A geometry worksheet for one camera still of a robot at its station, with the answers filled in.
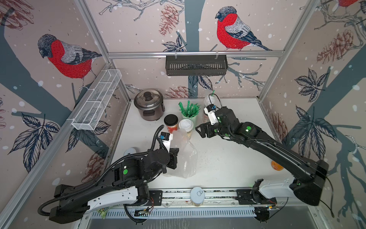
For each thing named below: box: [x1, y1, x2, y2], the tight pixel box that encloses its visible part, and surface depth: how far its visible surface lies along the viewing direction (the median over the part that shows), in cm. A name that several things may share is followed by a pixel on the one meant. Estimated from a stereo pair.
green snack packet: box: [99, 206, 110, 219], surface depth 70 cm
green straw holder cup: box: [178, 100, 202, 129], surface depth 92 cm
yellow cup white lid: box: [178, 118, 194, 140], surface depth 85 cm
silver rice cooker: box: [133, 88, 166, 122], surface depth 98 cm
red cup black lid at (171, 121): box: [163, 114, 179, 134], surface depth 88 cm
